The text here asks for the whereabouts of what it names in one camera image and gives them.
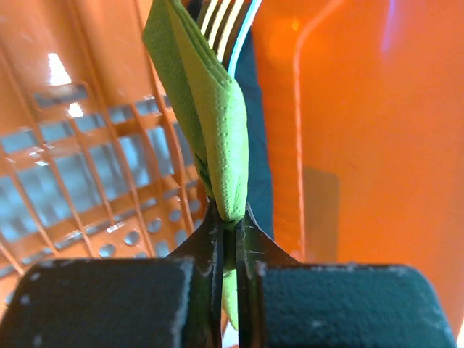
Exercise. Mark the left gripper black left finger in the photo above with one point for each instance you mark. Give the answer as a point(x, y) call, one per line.
point(173, 301)

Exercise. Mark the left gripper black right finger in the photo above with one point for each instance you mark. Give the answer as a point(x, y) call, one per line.
point(286, 303)

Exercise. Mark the green paper napkin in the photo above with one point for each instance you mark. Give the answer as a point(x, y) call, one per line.
point(208, 103)

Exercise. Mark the iridescent fork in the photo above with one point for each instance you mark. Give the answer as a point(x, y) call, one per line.
point(226, 24)

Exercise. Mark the dark blue napkin roll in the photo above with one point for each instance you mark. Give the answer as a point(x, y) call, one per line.
point(260, 194)

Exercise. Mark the orange plastic basket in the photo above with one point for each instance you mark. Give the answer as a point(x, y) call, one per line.
point(363, 117)

